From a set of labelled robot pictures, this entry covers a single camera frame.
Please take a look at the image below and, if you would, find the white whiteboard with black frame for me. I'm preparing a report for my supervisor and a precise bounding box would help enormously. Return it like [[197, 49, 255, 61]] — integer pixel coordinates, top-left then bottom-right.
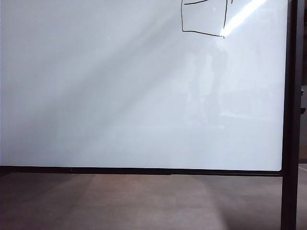
[[0, 0, 289, 176]]

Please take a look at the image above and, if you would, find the black whiteboard stand post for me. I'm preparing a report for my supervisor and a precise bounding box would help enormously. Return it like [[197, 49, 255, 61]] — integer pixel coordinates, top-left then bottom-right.
[[280, 0, 300, 230]]

